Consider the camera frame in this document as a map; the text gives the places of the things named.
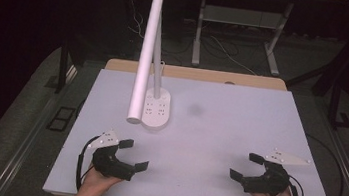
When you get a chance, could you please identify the white lamp cable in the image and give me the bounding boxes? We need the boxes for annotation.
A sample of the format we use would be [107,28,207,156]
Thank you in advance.
[157,60,167,78]

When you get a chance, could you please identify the white desk lamp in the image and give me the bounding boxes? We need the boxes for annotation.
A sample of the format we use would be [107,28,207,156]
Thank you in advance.
[125,0,185,133]

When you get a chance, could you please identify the black rectangular floor frame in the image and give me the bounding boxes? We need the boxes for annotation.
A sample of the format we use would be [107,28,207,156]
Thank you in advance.
[45,104,78,134]

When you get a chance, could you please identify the person's left hand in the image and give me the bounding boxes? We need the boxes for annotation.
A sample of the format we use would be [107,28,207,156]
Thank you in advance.
[81,162,126,195]

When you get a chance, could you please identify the thin white hanging cable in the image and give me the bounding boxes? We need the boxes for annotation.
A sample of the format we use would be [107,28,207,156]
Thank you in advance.
[121,0,151,40]

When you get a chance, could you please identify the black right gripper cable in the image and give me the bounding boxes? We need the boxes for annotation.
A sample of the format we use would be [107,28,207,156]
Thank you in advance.
[285,174,307,196]

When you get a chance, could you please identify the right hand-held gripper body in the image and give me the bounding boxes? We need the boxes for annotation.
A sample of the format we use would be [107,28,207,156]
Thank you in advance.
[239,146,312,196]

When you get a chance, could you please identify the black metal stand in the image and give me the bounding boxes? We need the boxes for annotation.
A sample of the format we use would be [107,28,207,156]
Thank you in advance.
[54,38,83,97]
[280,5,349,131]

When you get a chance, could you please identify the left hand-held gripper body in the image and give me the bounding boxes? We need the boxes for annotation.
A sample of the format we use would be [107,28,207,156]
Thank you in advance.
[83,127,141,182]

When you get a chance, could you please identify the white floor cable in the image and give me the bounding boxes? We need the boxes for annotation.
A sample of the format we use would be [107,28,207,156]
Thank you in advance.
[204,35,263,77]

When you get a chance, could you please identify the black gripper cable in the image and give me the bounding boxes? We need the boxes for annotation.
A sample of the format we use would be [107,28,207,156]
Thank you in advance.
[72,133,102,194]
[285,174,307,196]

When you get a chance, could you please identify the black floor cable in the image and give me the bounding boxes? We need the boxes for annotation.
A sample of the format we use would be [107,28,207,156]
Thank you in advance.
[298,131,349,196]

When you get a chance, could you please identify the grey metal table frame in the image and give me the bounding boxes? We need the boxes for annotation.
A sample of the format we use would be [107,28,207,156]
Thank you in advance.
[190,0,295,78]

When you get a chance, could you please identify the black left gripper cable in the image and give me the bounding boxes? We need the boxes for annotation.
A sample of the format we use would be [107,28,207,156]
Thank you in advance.
[72,133,102,194]

